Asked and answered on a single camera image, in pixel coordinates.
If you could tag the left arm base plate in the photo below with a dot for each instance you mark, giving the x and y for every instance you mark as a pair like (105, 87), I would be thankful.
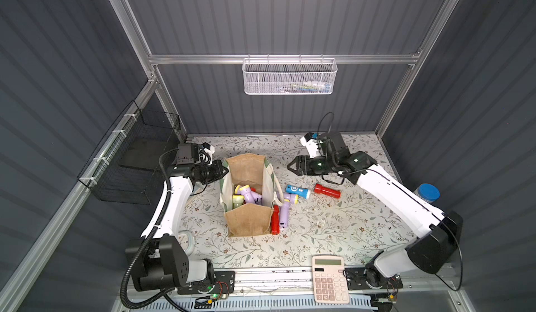
(220, 281)

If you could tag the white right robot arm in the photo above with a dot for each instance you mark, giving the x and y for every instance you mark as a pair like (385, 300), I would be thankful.
(437, 234)

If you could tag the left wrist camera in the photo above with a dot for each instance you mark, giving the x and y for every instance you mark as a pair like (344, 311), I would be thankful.
(192, 153)

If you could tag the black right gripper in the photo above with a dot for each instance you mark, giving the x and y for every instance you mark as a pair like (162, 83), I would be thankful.
(305, 165)

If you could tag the black wire side basket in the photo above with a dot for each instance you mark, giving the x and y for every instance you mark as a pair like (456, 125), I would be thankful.
(126, 168)

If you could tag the purple flashlight diagonal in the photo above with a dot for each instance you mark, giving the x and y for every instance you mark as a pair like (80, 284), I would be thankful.
(250, 196)

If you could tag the blue lid pencil tube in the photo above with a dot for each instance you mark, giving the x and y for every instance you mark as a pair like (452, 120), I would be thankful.
(427, 192)

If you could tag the purple flashlight left vertical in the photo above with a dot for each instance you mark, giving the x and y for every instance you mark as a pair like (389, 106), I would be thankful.
(284, 214)

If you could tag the markers in wall basket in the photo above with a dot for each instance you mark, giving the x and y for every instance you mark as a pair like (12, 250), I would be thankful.
(309, 87)

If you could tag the pale green flashlight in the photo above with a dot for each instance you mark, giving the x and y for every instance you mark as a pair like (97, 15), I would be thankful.
(238, 201)

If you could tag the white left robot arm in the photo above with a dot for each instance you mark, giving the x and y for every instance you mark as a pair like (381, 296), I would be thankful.
(164, 264)

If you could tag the white wire wall basket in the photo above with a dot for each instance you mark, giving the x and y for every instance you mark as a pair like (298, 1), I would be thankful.
(265, 76)

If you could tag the blue flashlight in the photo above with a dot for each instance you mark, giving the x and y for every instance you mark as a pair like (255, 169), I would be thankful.
(301, 192)

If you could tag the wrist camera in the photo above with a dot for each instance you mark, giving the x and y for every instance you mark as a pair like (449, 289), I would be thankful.
(192, 153)
(316, 144)

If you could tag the red flashlight vertical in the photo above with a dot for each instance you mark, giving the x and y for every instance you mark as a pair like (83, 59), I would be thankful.
(275, 227)
(320, 189)

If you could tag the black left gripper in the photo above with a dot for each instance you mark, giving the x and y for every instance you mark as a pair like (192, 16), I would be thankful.
(216, 172)

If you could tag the pink desk calculator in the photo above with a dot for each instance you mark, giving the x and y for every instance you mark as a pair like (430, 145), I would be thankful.
(330, 284)

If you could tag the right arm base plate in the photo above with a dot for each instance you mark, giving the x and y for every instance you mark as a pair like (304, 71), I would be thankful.
(362, 278)

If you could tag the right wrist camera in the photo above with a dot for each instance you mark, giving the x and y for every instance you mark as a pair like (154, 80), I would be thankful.
(316, 144)

